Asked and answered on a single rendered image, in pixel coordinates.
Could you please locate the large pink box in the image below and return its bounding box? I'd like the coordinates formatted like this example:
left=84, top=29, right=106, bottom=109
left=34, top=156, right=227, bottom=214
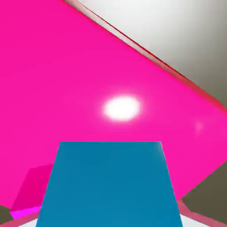
left=0, top=0, right=227, bottom=212

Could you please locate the small blue cube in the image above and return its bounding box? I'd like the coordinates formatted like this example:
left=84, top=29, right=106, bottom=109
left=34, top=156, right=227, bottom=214
left=35, top=141, right=184, bottom=227

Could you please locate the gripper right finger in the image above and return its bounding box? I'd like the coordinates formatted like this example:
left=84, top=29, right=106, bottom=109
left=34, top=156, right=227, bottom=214
left=176, top=199, right=227, bottom=227

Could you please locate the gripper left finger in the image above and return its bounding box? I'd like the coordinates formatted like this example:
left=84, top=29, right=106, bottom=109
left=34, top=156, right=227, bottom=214
left=0, top=211, right=42, bottom=227

